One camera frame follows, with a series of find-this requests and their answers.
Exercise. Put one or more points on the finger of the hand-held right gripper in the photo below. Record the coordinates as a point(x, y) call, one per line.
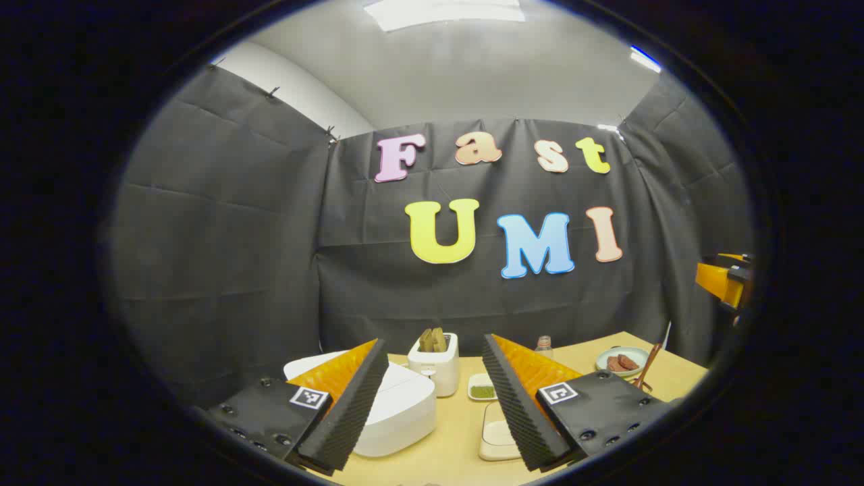
point(719, 280)

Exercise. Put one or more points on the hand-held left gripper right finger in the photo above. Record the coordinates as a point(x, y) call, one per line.
point(516, 412)

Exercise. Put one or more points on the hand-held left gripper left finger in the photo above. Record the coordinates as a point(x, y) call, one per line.
point(351, 412)

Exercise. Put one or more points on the white rice cooker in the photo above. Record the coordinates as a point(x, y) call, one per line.
point(398, 412)

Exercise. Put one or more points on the brown wooden spoon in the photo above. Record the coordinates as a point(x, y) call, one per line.
point(651, 361)

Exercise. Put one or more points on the white rectangular dish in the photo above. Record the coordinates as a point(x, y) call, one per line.
point(496, 435)

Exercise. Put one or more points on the white divided grain tray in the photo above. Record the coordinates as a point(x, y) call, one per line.
point(480, 389)

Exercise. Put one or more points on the clear plastic bottle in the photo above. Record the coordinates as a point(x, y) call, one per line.
point(544, 347)

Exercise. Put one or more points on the white panel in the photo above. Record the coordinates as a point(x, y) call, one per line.
point(668, 336)

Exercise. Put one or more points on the white toaster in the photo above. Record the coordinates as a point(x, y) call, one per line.
point(439, 371)

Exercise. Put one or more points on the red sausage piece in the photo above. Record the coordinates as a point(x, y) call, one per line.
point(613, 364)
point(628, 362)

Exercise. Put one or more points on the pale green plate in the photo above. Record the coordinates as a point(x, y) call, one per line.
point(617, 354)

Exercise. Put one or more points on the black backdrop cloth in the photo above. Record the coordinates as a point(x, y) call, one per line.
point(236, 236)

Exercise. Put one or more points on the small ceiling light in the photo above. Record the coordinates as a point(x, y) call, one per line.
point(644, 59)

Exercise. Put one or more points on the large ceiling light panel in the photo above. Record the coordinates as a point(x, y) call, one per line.
point(442, 12)

